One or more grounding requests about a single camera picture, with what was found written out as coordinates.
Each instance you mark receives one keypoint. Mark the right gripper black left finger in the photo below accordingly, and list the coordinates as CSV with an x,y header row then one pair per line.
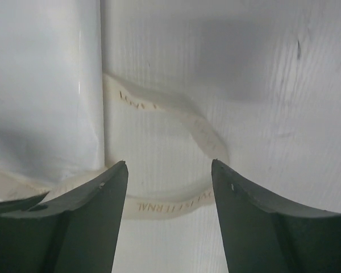
x,y
75,232

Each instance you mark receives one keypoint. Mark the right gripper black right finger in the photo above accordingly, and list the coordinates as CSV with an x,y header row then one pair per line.
x,y
265,232

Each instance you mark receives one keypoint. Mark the cream printed ribbon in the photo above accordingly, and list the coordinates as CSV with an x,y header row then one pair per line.
x,y
16,187

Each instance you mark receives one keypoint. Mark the translucent white wrapping paper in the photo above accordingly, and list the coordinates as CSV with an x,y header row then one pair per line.
x,y
51,100

